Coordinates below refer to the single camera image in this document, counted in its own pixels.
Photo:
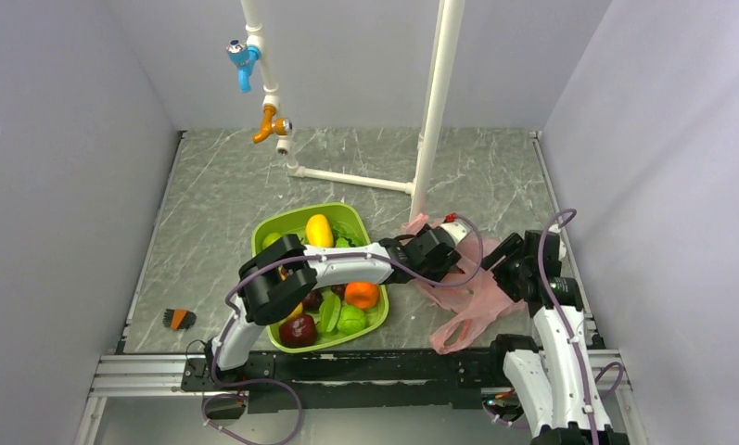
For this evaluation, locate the small orange black object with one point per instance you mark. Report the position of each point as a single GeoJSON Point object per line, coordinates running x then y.
{"type": "Point", "coordinates": [178, 319]}

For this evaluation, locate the dark red fake grapes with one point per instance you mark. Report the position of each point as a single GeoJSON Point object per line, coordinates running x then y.
{"type": "Point", "coordinates": [339, 290]}

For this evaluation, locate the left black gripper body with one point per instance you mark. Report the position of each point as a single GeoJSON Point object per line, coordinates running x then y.
{"type": "Point", "coordinates": [436, 273]}

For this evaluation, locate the green fake starfruit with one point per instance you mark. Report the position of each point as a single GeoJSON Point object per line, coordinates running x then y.
{"type": "Point", "coordinates": [329, 312]}

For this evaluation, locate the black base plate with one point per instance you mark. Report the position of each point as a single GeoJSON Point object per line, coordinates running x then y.
{"type": "Point", "coordinates": [275, 381]}

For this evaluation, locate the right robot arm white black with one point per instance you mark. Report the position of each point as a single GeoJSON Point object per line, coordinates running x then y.
{"type": "Point", "coordinates": [551, 374]}

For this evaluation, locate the orange yellow fake mango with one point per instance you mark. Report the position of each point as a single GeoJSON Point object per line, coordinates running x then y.
{"type": "Point", "coordinates": [299, 310]}

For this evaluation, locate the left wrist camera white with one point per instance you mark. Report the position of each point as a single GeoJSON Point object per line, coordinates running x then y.
{"type": "Point", "coordinates": [456, 228]}

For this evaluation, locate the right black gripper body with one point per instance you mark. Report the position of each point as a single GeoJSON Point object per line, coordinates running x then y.
{"type": "Point", "coordinates": [507, 273]}

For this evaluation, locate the orange fake tangerine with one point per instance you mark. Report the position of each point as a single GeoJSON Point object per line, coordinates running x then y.
{"type": "Point", "coordinates": [364, 296]}

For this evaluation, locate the white pvc pipe frame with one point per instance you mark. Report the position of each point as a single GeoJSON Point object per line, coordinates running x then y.
{"type": "Point", "coordinates": [447, 31]}

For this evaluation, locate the pink plastic bag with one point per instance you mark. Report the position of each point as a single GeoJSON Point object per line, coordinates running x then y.
{"type": "Point", "coordinates": [476, 305]}

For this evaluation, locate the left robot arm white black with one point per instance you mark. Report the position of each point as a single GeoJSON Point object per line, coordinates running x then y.
{"type": "Point", "coordinates": [277, 279]}

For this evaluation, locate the green fake lime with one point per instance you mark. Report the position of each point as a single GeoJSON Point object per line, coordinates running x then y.
{"type": "Point", "coordinates": [351, 320]}

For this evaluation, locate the small fake watermelon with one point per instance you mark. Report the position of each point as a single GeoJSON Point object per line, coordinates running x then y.
{"type": "Point", "coordinates": [342, 242]}

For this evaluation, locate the fake green leaves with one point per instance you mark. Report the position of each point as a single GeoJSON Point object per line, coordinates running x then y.
{"type": "Point", "coordinates": [344, 231]}

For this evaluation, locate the green plastic tray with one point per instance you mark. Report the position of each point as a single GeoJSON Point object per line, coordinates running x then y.
{"type": "Point", "coordinates": [294, 222]}

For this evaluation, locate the blue tap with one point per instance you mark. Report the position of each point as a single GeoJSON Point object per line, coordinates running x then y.
{"type": "Point", "coordinates": [243, 56]}

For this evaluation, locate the dark red fake apple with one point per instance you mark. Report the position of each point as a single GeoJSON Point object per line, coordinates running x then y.
{"type": "Point", "coordinates": [298, 332]}

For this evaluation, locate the orange tap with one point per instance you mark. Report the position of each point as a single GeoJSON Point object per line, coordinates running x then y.
{"type": "Point", "coordinates": [272, 125]}

